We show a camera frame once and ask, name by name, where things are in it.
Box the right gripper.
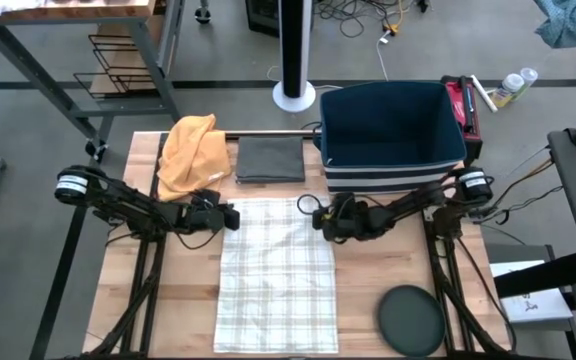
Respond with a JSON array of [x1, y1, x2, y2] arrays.
[[311, 192, 394, 245]]

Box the grey kitchen towel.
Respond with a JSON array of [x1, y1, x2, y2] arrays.
[[235, 136, 307, 185]]

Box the yellow towel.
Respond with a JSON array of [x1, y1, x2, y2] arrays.
[[156, 113, 233, 202]]

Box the navy white striped fabric bin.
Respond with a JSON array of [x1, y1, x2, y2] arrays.
[[312, 80, 468, 197]]

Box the dark green round plate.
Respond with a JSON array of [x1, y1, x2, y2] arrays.
[[377, 284, 447, 358]]

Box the black caster wheel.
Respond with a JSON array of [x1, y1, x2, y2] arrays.
[[84, 138, 111, 165], [193, 0, 213, 25]]

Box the red black tool case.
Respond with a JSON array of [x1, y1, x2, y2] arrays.
[[440, 74, 484, 169]]

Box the white black tower fan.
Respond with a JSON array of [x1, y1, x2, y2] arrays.
[[271, 0, 317, 114]]

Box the white plastic tube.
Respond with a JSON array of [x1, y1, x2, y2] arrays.
[[469, 73, 499, 114]]

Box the tan wooden board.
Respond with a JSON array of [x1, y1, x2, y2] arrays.
[[89, 19, 169, 96]]

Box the black padded bar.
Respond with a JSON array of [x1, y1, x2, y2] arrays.
[[492, 249, 576, 300]]

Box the white printed box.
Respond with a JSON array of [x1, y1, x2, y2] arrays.
[[489, 259, 575, 332]]

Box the black box on floor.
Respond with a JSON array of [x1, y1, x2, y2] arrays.
[[244, 0, 282, 39]]

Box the green bottle white cap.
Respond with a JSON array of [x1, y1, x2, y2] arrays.
[[510, 67, 539, 103]]

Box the teal patterned cloth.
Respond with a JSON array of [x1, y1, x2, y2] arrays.
[[532, 0, 576, 50]]

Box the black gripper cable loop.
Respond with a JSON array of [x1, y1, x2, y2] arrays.
[[296, 193, 332, 217], [170, 227, 222, 251]]

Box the black metal table rail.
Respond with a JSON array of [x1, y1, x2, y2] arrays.
[[160, 130, 327, 143]]

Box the black wire rack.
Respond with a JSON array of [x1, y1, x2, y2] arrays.
[[71, 33, 160, 100]]

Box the white power cable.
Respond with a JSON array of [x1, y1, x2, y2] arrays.
[[266, 29, 393, 92]]

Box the tangle of black cables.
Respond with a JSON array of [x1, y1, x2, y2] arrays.
[[312, 0, 429, 39]]

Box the wooden workbench grey frame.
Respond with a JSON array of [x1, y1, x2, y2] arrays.
[[0, 0, 187, 154]]

